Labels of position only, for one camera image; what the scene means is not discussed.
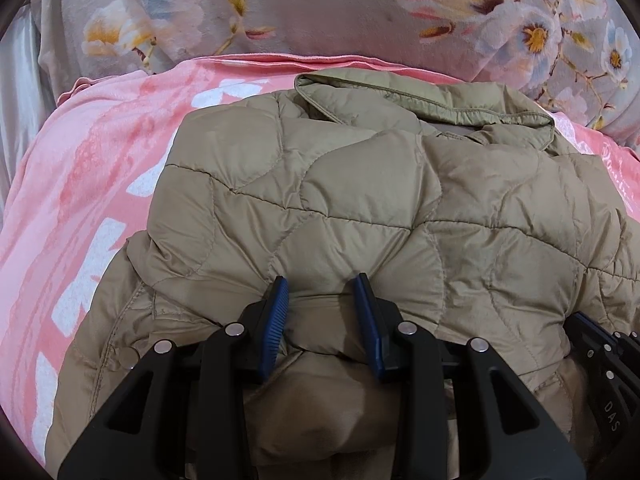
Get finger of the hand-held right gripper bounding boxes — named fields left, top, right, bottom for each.
left=565, top=311, right=640, bottom=466

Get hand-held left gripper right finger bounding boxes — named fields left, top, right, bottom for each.
left=353, top=273, right=585, bottom=480

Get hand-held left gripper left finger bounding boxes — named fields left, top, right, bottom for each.
left=57, top=276, right=290, bottom=480

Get tan quilted jacket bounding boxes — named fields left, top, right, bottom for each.
left=44, top=72, right=640, bottom=480

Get pink patterned blanket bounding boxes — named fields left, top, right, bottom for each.
left=0, top=52, right=640, bottom=463

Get grey floral blanket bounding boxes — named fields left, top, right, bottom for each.
left=30, top=0, right=640, bottom=150

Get silver satin sheet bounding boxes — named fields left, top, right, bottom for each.
left=0, top=10, right=47, bottom=213

